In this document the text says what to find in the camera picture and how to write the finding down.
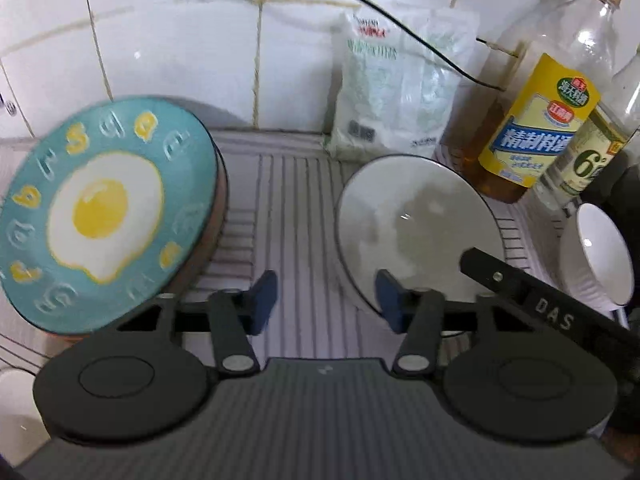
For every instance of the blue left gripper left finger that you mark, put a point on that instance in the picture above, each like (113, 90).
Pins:
(233, 316)

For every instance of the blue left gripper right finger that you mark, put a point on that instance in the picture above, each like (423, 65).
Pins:
(416, 314)

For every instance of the white bowl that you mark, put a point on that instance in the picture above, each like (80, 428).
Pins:
(414, 217)
(595, 265)

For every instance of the teal fried egg plate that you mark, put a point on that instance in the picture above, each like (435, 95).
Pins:
(25, 260)

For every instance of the striped pink table mat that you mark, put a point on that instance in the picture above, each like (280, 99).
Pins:
(282, 193)

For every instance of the black wok with lid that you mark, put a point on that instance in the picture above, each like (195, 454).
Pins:
(617, 189)

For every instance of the clear vinegar bottle yellow cap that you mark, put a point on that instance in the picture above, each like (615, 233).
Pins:
(608, 128)

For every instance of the yellow label cooking wine bottle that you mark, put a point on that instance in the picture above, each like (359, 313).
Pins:
(564, 60)

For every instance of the white salt bag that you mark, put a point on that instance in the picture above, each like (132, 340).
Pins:
(396, 96)

